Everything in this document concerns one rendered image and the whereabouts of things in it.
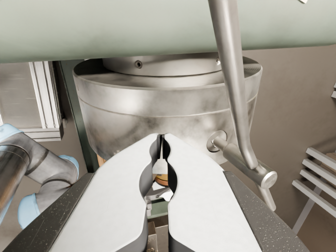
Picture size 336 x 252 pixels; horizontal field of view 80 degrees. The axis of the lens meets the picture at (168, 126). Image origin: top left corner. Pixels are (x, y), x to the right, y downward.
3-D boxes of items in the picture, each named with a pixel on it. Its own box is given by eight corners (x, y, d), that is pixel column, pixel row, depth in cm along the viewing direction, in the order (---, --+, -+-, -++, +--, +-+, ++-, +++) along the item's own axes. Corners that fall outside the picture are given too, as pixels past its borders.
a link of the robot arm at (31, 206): (25, 185, 45) (9, 216, 38) (77, 176, 48) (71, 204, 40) (36, 209, 49) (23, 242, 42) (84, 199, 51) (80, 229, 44)
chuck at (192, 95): (68, 55, 43) (80, 107, 18) (195, 46, 55) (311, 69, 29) (72, 72, 44) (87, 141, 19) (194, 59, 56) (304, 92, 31)
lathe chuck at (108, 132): (72, 72, 44) (88, 141, 19) (194, 59, 56) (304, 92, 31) (81, 110, 49) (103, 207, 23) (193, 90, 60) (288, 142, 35)
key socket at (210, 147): (217, 131, 31) (229, 140, 28) (200, 146, 30) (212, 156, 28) (209, 117, 29) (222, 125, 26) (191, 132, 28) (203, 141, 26)
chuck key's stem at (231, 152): (213, 132, 30) (280, 179, 21) (202, 141, 30) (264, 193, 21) (207, 122, 29) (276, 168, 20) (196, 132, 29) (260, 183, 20)
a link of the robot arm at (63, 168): (54, 140, 54) (42, 166, 44) (86, 164, 59) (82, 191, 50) (32, 158, 55) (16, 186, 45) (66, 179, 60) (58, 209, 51)
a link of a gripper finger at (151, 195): (167, 182, 50) (132, 189, 48) (167, 177, 49) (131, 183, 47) (172, 196, 46) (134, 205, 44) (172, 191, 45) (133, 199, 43)
